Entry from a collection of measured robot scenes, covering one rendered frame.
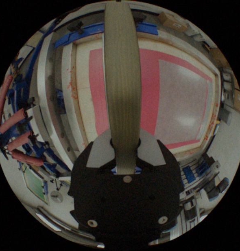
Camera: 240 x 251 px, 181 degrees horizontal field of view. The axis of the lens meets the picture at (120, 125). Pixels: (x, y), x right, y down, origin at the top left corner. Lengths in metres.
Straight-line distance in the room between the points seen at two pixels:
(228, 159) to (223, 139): 0.82
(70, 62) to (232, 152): 4.00
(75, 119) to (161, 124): 0.31
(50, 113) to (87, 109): 0.13
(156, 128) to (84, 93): 0.28
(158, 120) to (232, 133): 3.57
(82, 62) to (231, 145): 3.92
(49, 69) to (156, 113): 0.39
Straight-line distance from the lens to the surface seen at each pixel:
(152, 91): 0.27
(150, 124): 0.30
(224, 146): 3.87
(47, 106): 0.28
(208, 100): 0.51
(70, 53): 0.30
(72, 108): 0.27
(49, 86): 0.29
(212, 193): 0.99
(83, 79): 0.28
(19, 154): 0.70
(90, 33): 0.29
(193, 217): 0.94
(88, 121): 0.30
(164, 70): 0.30
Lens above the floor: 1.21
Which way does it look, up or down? 63 degrees down
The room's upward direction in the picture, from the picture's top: 178 degrees counter-clockwise
